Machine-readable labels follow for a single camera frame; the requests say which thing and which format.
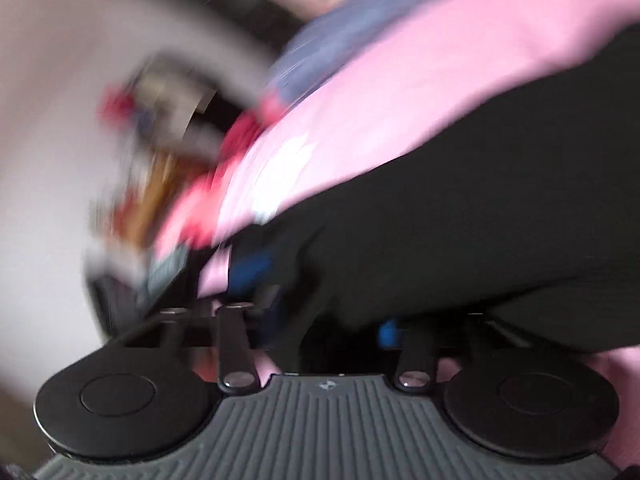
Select red cloth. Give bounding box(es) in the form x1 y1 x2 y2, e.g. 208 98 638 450
162 105 268 251

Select wooden chair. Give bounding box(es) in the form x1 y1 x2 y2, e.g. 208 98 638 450
112 152 201 251

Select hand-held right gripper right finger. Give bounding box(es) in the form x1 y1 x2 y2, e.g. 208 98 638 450
376 310 503 394

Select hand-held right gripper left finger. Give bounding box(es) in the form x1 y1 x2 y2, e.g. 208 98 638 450
107 284 285 394

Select blue plaid quilt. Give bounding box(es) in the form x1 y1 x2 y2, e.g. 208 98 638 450
264 0 453 107

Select pink floral bed sheet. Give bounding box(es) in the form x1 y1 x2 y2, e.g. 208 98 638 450
150 0 640 463

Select black pants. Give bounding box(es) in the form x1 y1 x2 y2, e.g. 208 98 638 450
220 25 640 358

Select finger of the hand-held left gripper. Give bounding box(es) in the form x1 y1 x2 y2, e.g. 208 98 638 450
227 252 276 293

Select hanging red garment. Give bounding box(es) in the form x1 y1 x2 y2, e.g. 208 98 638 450
100 82 138 123

